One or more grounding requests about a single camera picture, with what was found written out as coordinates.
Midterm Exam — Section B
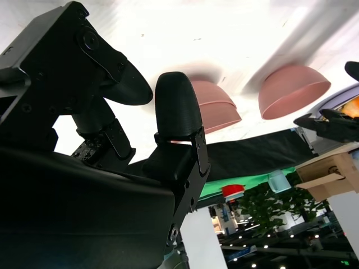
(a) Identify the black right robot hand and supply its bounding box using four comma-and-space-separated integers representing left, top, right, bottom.
0, 1, 211, 269

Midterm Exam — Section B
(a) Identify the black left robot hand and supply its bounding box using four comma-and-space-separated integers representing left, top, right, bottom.
293, 60, 359, 144

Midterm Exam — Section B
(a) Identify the pink plastic bowl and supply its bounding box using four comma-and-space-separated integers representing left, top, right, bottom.
197, 102, 242, 135
257, 64, 332, 120
190, 80, 237, 109

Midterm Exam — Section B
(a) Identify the orange striped toy food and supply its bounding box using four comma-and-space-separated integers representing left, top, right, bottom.
338, 96, 359, 120

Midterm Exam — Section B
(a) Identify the lavender round plate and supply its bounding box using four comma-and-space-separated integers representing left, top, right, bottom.
307, 84, 359, 120

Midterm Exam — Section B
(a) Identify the brown cardboard box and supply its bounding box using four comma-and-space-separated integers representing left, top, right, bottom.
294, 152, 359, 202

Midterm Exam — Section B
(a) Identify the pale blue cup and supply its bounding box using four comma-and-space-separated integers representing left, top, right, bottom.
268, 169, 292, 194

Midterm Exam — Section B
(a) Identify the green cloth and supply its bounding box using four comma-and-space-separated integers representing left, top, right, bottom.
196, 166, 298, 210

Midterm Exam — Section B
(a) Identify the white pillar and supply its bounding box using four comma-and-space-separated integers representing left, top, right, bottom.
179, 206, 227, 269
325, 192, 359, 254

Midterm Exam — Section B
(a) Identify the green leafy plant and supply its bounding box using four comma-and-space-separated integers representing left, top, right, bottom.
237, 170, 333, 239

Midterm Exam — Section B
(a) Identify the red container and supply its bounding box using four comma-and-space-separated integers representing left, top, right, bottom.
221, 183, 245, 200

